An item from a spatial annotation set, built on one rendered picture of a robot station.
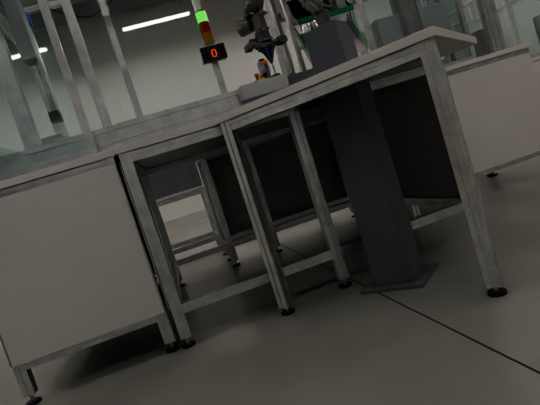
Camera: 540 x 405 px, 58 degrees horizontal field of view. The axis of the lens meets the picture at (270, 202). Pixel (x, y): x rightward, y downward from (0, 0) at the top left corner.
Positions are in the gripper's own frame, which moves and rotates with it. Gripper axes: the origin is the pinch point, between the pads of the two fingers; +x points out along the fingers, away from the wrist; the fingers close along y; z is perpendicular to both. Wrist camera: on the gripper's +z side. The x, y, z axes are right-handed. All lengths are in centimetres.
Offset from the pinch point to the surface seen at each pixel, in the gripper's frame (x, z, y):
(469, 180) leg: 68, -73, -19
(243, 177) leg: 46, -6, 30
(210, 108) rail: 14.1, 7.3, 29.9
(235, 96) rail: 11.9, 6.3, 18.3
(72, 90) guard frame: -7, 12, 80
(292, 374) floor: 106, -58, 50
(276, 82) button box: 12.4, -3.8, 2.2
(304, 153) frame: 44.2, -4.0, 0.0
